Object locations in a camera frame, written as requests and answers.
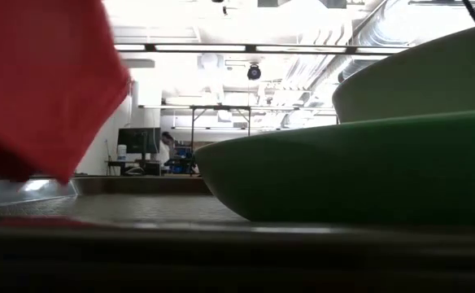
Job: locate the round black hanging reel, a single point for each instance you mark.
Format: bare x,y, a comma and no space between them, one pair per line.
254,72

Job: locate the green plate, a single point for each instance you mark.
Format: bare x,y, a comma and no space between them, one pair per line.
343,175

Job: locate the white jug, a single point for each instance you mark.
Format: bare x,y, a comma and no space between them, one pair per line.
121,152

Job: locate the background desk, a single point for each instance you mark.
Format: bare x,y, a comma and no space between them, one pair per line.
140,167

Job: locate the black background station frame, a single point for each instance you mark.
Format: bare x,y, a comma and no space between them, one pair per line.
221,107

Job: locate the red cloth napkin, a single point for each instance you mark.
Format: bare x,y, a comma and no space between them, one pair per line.
38,81

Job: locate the grey bowl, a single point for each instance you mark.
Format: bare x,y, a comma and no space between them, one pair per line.
424,81

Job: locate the dark brown plastic tray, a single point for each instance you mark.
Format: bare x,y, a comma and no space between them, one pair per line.
140,207

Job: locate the black background monitor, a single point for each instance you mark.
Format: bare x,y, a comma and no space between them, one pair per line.
138,140

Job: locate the black bar with light strips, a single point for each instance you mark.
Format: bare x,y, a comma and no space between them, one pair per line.
201,47

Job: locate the person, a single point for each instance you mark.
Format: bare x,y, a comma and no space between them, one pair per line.
164,152

